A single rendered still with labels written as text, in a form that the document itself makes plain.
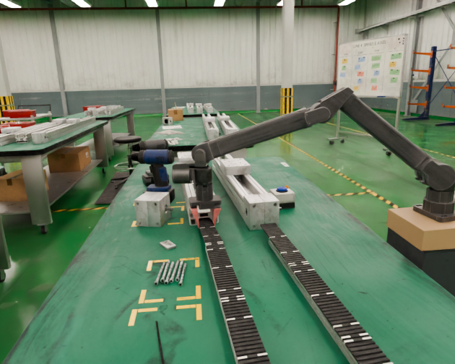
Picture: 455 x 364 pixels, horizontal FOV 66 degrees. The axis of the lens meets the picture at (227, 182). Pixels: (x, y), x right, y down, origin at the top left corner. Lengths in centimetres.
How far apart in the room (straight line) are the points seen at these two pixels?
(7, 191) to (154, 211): 284
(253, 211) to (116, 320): 55
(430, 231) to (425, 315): 33
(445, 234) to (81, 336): 95
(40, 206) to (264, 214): 259
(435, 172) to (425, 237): 19
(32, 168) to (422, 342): 309
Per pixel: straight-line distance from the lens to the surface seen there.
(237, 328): 70
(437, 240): 116
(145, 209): 124
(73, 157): 490
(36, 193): 345
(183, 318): 79
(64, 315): 88
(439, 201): 122
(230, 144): 109
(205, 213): 125
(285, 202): 137
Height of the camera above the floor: 124
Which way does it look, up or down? 15 degrees down
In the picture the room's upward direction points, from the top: 2 degrees counter-clockwise
